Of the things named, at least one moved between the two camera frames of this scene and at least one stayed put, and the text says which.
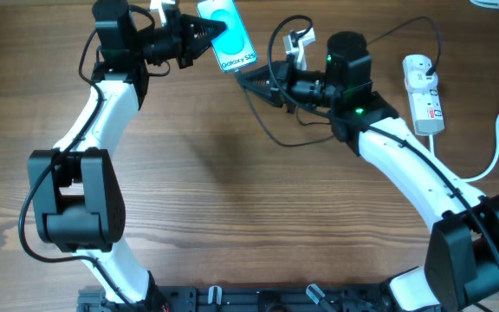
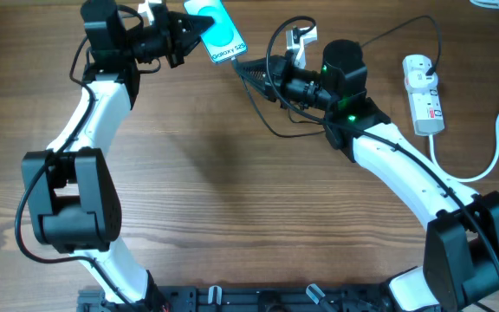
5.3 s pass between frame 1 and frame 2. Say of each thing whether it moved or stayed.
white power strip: stayed
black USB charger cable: moved
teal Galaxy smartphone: moved
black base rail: stayed
